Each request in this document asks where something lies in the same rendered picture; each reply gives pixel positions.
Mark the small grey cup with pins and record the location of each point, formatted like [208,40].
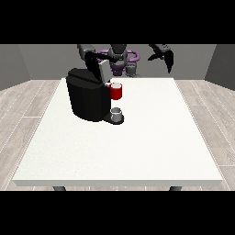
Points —
[116,116]

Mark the pale grey machine lid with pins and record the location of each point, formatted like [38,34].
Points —
[104,72]

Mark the grey and purple robot trunk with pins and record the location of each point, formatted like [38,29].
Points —
[118,52]

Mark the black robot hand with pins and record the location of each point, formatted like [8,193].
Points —
[168,59]
[91,62]

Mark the dark table leg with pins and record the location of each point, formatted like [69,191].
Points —
[175,188]
[59,188]

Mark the black coffee machine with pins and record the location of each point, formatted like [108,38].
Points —
[85,98]

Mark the red pod holder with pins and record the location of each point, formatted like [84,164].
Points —
[116,93]

